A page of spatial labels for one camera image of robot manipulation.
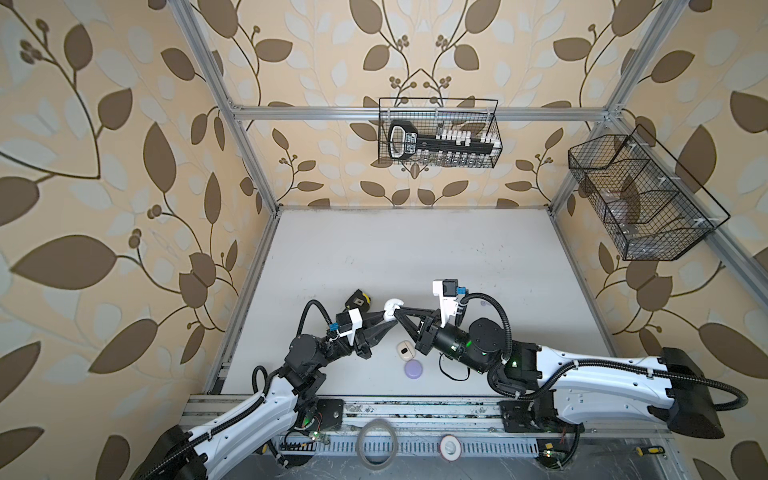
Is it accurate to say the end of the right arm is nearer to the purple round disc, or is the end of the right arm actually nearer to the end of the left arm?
the end of the left arm

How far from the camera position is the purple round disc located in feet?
2.70

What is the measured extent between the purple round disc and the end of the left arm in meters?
0.22

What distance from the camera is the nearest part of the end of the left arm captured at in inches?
22.4
